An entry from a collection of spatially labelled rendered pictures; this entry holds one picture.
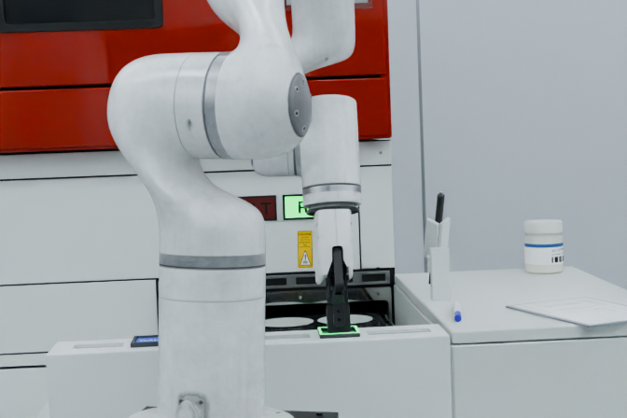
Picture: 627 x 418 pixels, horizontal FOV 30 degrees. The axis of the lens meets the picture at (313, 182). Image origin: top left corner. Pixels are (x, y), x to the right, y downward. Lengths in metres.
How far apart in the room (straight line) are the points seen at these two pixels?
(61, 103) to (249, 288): 0.97
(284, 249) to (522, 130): 1.71
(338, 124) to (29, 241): 0.81
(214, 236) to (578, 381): 0.63
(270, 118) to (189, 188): 0.13
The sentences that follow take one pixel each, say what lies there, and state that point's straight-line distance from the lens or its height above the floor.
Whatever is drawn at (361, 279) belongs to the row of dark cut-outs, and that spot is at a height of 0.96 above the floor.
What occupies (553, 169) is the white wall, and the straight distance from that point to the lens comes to 3.82.
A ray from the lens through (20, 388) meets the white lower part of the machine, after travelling 2.30.
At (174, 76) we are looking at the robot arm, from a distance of 1.29.
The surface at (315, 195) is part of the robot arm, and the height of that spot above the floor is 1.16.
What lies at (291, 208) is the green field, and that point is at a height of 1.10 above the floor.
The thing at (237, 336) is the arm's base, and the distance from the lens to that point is 1.28.
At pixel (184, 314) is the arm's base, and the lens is 1.28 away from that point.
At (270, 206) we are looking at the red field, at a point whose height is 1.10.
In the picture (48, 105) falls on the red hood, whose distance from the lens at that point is 2.18.
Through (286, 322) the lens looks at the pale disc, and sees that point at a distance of 2.13.
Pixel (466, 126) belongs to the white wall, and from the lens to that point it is 3.76.
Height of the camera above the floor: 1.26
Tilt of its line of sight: 3 degrees down
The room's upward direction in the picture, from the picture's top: 2 degrees counter-clockwise
